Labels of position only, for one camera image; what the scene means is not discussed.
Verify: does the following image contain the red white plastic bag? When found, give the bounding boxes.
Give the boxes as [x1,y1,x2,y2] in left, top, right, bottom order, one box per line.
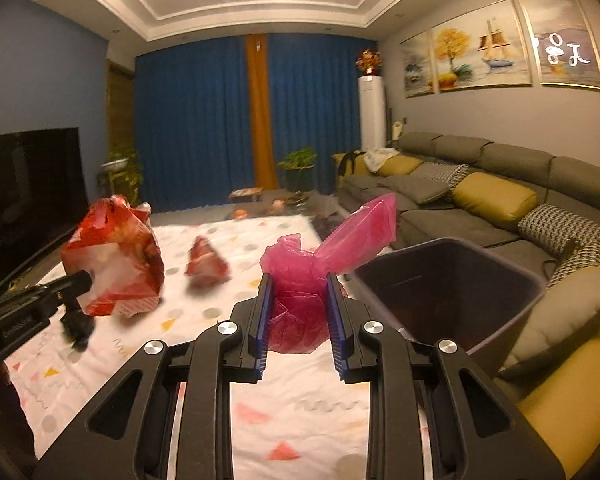
[61,195,164,318]

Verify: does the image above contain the red foil wrapper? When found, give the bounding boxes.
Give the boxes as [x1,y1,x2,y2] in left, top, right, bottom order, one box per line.
[185,235,230,289]

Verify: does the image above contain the pink plastic bag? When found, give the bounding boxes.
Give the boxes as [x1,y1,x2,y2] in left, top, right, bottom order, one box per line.
[260,193,396,354]

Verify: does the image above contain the black plastic bag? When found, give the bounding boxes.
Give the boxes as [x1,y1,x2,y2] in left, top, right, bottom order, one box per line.
[60,310,95,352]

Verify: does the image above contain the dark grey trash bin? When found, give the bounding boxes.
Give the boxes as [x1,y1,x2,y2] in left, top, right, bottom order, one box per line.
[350,237,545,377]

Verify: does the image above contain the black flat television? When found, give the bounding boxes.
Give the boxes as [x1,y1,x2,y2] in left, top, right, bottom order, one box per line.
[0,128,88,285]

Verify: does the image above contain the patterned white tablecloth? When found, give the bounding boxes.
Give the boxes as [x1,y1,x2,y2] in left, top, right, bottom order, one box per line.
[8,216,370,479]

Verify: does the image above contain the near beige cushion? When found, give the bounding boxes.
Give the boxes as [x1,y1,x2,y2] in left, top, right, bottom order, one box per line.
[498,266,600,380]

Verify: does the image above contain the potted plant on stand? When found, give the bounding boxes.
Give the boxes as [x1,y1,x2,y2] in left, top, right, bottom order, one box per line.
[97,148,143,206]

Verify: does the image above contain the large mustard cushion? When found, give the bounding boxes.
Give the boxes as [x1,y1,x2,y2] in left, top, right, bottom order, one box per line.
[452,172,539,231]

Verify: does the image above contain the near patterned cushion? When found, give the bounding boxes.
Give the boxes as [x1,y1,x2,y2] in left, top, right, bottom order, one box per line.
[517,204,600,287]

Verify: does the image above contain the patterned cushion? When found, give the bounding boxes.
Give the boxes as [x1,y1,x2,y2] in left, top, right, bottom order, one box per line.
[517,204,600,287]
[412,162,470,190]

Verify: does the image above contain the grey sofa cushion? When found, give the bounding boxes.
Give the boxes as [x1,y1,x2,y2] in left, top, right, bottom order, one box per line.
[378,174,450,206]

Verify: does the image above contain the dark coffee table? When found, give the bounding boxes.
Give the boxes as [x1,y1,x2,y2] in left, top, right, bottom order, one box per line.
[151,190,349,240]

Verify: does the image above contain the grey sectional sofa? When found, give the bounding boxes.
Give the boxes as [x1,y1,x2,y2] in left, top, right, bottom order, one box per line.
[332,132,600,285]

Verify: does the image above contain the far patterned cushion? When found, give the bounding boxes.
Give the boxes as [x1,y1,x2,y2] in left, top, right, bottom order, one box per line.
[412,162,470,190]

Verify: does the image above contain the far mustard cushion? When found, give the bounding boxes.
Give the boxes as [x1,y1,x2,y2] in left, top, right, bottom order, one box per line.
[378,154,424,178]

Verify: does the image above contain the orange centre curtain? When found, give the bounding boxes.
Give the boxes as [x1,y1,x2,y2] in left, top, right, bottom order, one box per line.
[245,34,278,190]

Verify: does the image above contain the blue window curtains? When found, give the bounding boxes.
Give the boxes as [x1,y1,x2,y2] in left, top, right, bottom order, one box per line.
[134,34,377,211]

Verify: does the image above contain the white cloth on sofa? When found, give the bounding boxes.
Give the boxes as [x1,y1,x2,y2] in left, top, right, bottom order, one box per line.
[363,148,400,174]

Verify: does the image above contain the green potted floor plant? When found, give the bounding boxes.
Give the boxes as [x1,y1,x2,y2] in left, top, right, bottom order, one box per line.
[277,146,317,194]

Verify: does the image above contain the white standing air conditioner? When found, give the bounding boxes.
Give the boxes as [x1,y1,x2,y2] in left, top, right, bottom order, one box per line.
[358,75,386,151]

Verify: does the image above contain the left landscape painting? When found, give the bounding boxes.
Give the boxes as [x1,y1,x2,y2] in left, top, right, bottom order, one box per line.
[400,32,434,99]

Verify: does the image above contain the red flower decoration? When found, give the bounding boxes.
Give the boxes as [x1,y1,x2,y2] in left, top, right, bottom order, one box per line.
[355,49,382,76]

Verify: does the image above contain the sailboat tree painting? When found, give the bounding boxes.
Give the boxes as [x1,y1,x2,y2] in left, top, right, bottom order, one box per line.
[430,0,532,92]

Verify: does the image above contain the right framed painting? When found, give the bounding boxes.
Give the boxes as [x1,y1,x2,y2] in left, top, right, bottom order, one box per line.
[518,0,600,91]

